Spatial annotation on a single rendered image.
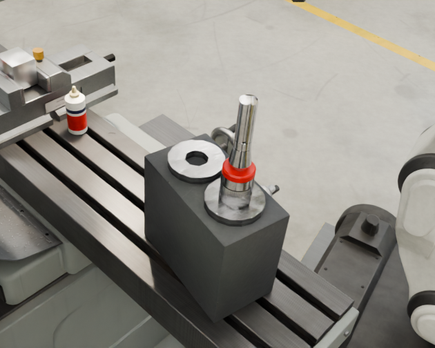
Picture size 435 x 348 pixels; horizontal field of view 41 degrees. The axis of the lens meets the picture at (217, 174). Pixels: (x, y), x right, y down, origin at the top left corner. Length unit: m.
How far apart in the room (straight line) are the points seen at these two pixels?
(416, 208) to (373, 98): 2.12
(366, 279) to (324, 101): 1.73
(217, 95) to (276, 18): 0.96
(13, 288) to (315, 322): 0.57
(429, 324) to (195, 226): 0.68
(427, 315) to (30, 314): 0.83
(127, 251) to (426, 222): 0.56
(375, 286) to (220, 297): 0.72
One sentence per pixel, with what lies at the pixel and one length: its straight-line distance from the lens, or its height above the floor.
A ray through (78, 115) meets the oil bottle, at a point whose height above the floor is 0.99.
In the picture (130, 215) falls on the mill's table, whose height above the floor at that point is 0.94.
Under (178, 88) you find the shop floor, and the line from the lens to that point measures 3.08.
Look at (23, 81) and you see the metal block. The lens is 1.27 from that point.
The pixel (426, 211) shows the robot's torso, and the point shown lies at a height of 0.98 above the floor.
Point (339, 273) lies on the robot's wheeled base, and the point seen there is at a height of 0.59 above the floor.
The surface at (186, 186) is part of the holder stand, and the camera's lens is 0.88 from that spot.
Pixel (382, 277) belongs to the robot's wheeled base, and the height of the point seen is 0.57.
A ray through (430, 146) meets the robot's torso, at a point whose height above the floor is 1.09.
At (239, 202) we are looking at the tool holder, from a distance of 0.83.
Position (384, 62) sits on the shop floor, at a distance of 3.60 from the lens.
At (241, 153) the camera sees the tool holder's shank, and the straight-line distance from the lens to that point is 0.78.
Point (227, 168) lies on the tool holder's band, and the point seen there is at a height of 1.20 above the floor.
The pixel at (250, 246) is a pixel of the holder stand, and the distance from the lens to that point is 0.85.
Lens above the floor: 1.74
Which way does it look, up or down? 42 degrees down
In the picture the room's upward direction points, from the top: 6 degrees clockwise
